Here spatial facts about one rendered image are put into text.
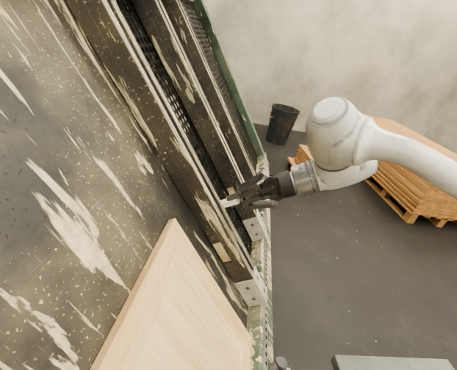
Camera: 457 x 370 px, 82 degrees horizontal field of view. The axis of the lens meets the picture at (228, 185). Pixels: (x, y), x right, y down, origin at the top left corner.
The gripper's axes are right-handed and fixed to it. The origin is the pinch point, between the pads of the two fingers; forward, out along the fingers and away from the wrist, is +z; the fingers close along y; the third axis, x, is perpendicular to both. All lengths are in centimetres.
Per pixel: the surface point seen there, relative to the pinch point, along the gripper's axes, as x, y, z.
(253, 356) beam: 24.4, -38.0, 5.6
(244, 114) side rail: -123, -3, 6
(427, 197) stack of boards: -234, -208, -146
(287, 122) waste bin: -403, -105, -14
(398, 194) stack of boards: -267, -216, -126
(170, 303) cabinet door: 35.3, 2.0, 6.9
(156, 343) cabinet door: 42.9, 1.8, 6.9
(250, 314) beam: 10.9, -38.0, 7.2
